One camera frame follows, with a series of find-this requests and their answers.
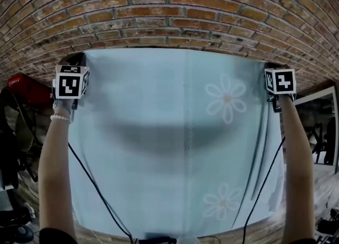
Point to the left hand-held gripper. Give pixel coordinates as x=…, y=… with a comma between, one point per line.
x=69, y=82

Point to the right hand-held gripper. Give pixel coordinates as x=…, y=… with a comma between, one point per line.
x=282, y=81

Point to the light blue daisy tablecloth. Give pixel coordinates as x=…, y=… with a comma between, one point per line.
x=159, y=105

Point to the person's left forearm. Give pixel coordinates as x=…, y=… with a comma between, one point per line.
x=54, y=171

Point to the person's right forearm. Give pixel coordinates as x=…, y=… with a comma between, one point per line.
x=298, y=171

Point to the person's left hand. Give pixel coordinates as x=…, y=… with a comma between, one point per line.
x=61, y=107

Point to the red plastic crate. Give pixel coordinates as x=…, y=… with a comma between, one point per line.
x=29, y=89

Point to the black swivel chair base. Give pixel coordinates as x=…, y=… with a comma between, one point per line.
x=321, y=142

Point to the black office chair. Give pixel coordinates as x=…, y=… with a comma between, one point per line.
x=8, y=142

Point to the white power strip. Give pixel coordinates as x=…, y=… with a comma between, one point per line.
x=30, y=210

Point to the person's black top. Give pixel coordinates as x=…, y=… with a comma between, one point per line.
x=55, y=236

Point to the black round base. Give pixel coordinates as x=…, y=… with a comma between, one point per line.
x=24, y=233

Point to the small black screen device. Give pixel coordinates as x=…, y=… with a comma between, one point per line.
x=160, y=239

